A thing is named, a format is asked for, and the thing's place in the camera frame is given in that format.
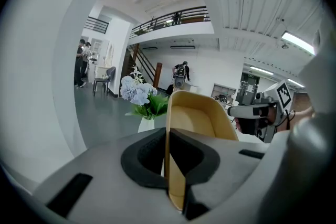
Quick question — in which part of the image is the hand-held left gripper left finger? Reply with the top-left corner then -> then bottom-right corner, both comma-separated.
33,127 -> 182,224

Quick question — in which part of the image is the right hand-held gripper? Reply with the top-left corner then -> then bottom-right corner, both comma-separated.
227,80 -> 293,143

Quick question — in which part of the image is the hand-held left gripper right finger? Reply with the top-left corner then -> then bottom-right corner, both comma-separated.
170,128 -> 269,224

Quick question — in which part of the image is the yellow rectangular tray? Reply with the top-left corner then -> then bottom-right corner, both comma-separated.
163,90 -> 240,212

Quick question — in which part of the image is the person's right forearm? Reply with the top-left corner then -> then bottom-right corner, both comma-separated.
277,106 -> 316,132

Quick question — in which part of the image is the person's right hand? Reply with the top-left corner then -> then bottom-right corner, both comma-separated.
234,118 -> 246,135

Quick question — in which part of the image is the black door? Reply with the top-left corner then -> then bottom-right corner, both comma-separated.
236,72 -> 261,106

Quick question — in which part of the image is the metal shelf unit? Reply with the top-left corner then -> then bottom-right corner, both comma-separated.
212,83 -> 237,103

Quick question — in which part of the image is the long ceiling light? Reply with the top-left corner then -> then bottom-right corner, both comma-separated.
249,65 -> 275,76
280,30 -> 316,56

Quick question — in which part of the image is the white ribbed vase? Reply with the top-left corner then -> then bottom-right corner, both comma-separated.
138,116 -> 156,133

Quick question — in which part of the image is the person's white shirt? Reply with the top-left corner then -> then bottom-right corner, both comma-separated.
262,0 -> 336,224

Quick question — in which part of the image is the pale blue flower bouquet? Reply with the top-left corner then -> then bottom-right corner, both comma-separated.
120,65 -> 169,121

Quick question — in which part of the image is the grey chair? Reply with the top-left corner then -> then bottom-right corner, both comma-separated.
92,66 -> 117,97

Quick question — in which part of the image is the brown wooden staircase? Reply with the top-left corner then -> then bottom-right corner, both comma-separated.
122,43 -> 165,89

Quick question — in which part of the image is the black balcony railing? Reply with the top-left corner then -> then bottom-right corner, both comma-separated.
129,6 -> 211,38

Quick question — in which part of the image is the short black railing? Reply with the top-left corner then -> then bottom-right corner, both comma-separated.
85,16 -> 110,35

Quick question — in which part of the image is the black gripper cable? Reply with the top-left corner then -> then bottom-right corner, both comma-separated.
285,109 -> 297,131

